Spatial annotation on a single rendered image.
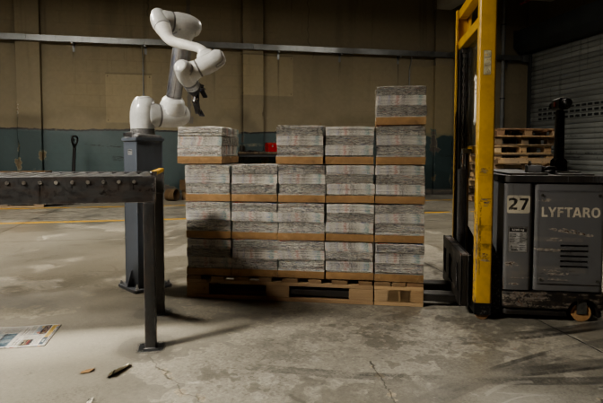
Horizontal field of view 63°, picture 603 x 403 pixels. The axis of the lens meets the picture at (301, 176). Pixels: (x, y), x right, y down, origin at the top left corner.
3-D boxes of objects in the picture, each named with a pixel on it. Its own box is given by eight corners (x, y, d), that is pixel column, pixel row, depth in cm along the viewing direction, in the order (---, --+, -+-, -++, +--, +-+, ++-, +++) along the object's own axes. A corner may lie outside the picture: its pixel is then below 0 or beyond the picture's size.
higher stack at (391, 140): (372, 287, 329) (373, 93, 323) (418, 289, 325) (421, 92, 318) (372, 305, 291) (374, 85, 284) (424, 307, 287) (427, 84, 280)
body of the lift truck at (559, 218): (473, 284, 335) (475, 168, 331) (557, 288, 328) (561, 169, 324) (499, 319, 267) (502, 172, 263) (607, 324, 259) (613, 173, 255)
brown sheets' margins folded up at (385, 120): (372, 266, 328) (374, 120, 323) (417, 267, 324) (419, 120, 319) (373, 281, 290) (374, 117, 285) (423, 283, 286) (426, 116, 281)
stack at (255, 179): (205, 281, 345) (205, 162, 341) (373, 287, 329) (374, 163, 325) (185, 297, 307) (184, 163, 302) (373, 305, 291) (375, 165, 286)
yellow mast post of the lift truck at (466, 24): (450, 269, 339) (455, 12, 330) (464, 270, 338) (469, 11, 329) (453, 273, 330) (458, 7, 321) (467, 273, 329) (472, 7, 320)
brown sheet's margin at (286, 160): (286, 162, 333) (286, 155, 332) (328, 162, 328) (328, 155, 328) (275, 163, 295) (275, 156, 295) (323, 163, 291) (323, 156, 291)
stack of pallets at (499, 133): (522, 198, 943) (524, 130, 936) (561, 204, 852) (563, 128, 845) (461, 200, 908) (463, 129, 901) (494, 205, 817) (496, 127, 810)
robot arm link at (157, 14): (156, 16, 294) (178, 20, 302) (148, 1, 304) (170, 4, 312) (151, 35, 301) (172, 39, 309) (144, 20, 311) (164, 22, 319)
